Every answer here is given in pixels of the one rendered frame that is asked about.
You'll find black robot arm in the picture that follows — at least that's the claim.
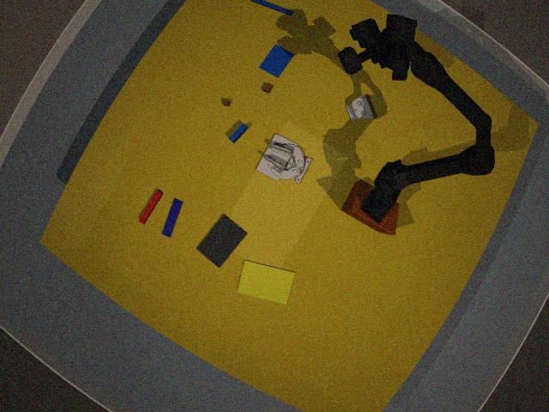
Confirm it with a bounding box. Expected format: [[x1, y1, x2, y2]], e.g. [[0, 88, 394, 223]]
[[349, 14, 495, 224]]

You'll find red flat bar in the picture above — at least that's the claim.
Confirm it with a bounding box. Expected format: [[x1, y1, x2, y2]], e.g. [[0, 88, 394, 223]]
[[138, 191, 163, 225]]

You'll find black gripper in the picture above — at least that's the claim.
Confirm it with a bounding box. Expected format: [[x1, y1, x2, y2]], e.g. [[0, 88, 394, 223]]
[[337, 28, 393, 75]]

